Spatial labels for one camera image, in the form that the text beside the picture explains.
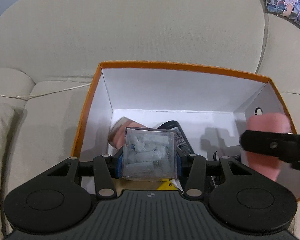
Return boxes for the beige throw pillow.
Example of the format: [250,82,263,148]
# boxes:
[0,101,24,240]

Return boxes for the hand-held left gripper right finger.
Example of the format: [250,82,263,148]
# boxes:
[176,152,253,198]

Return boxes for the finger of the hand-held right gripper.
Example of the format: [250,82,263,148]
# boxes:
[240,129,300,162]

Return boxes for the brown cardboard box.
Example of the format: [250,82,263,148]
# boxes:
[114,179,165,192]

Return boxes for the pink cup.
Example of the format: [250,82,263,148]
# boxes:
[107,116,150,152]

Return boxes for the beige sofa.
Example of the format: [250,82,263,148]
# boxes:
[0,0,300,240]

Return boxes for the clear plastic box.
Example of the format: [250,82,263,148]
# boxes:
[122,127,177,182]

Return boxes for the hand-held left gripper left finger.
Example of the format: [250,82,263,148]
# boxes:
[47,147,124,198]

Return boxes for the white string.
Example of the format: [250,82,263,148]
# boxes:
[0,84,93,99]

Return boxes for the pink case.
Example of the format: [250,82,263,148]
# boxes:
[246,112,292,181]

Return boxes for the orange cardboard box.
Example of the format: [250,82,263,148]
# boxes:
[70,61,300,203]

